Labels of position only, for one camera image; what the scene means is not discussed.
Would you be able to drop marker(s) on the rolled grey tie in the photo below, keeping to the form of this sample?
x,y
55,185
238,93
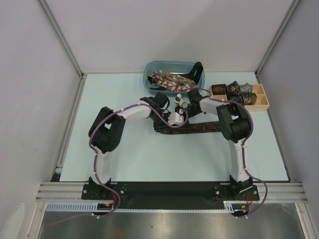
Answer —
x,y
245,89

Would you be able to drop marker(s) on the pile of patterned ties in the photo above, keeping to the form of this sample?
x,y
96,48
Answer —
x,y
176,83

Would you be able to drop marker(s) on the white cable duct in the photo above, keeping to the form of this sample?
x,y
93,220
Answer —
x,y
88,207

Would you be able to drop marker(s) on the rolled dark blue tie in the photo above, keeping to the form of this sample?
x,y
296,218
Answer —
x,y
233,88

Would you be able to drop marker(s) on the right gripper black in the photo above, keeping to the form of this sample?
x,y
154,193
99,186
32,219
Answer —
x,y
179,106

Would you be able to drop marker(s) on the blue plastic basin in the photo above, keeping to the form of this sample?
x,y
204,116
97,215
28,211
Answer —
x,y
192,70

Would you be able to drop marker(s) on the dark orange floral tie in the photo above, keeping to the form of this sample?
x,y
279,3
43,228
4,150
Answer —
x,y
189,128

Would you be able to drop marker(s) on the aluminium frame rail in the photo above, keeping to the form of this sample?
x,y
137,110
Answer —
x,y
278,192

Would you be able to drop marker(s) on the wooden compartment tray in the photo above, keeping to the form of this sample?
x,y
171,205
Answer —
x,y
262,103

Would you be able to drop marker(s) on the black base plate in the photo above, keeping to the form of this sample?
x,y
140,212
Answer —
x,y
169,195

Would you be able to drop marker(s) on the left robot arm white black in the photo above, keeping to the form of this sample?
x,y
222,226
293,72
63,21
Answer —
x,y
106,131

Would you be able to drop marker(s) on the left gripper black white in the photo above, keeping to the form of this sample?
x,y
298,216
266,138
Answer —
x,y
164,126

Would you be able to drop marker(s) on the rolled brown blue tie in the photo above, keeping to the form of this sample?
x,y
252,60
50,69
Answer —
x,y
249,99

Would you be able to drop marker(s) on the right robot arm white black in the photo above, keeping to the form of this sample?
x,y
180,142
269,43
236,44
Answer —
x,y
236,127

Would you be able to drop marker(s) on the rolled navy patterned tie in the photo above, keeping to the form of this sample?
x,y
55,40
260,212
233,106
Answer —
x,y
236,98

